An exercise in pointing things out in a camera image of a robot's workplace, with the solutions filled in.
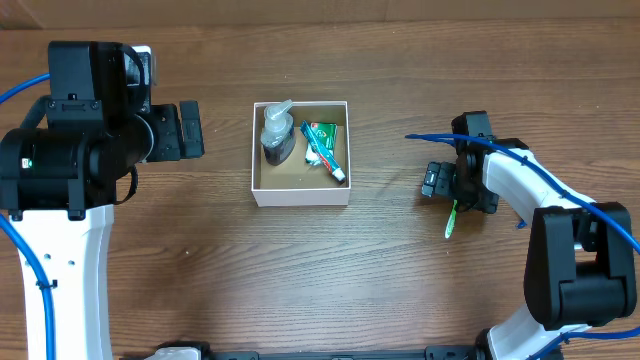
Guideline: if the red white toothpaste tube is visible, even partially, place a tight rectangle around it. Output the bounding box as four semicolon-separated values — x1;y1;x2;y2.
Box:
300;121;346;184

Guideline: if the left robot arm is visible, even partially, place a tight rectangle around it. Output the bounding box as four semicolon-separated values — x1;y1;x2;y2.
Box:
1;41;205;359

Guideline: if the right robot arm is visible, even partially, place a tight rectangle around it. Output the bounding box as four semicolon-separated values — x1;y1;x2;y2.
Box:
421;111;639;360

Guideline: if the clear pump soap bottle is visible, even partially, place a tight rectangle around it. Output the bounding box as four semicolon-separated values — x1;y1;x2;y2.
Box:
261;99;296;166

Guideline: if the green soap bar pack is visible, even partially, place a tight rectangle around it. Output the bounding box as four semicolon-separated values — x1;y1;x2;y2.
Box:
305;122;337;166

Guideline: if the green white toothbrush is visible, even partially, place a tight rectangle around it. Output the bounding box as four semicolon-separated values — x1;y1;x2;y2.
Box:
444;200;458;239

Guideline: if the white cardboard box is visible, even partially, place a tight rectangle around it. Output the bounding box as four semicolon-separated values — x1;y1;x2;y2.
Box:
251;101;351;207

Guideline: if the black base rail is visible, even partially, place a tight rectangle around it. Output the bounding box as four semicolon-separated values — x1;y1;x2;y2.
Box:
123;342;491;360

